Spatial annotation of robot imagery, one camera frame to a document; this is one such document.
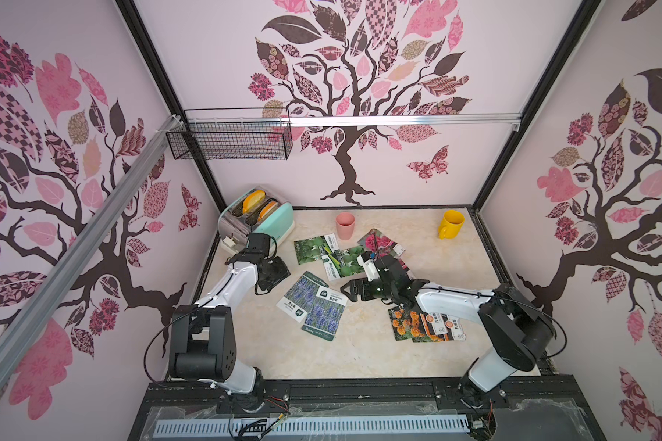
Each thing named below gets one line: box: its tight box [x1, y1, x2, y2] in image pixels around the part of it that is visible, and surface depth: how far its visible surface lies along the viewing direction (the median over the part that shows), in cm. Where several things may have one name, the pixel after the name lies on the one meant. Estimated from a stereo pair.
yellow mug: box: [437, 209, 465, 240], surface depth 108 cm
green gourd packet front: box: [320, 245, 366, 283], surface depth 103 cm
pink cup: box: [335, 212, 356, 241], surface depth 107 cm
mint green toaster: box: [216, 185, 297, 253], surface depth 95 cm
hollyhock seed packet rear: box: [356, 227, 406, 257], surface depth 109 cm
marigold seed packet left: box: [388, 305, 427, 343], surface depth 87 cm
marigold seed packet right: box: [410, 310, 467, 343], surface depth 87 cm
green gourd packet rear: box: [293, 232, 340, 266], surface depth 109 cm
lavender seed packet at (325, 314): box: [301, 285, 349, 342], surface depth 91 cm
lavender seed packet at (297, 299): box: [275, 271, 331, 323], surface depth 95 cm
